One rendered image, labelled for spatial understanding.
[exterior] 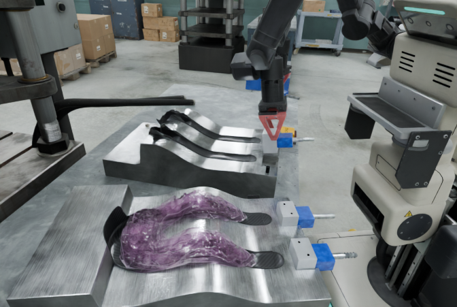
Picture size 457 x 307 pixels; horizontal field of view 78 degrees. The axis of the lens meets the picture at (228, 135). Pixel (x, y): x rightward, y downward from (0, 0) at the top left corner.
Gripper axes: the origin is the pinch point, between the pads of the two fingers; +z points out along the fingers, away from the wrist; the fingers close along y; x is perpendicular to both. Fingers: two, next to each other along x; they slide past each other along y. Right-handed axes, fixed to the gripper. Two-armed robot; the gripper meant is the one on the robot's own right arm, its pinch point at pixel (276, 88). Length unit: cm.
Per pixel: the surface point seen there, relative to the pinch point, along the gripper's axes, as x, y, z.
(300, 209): 33, 52, 8
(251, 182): 19, 49, 9
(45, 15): -69, 51, -24
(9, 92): -48, 75, -7
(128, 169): -14, 63, 12
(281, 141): 22.2, 41.8, -1.3
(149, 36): -530, -388, 85
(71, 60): -363, -103, 68
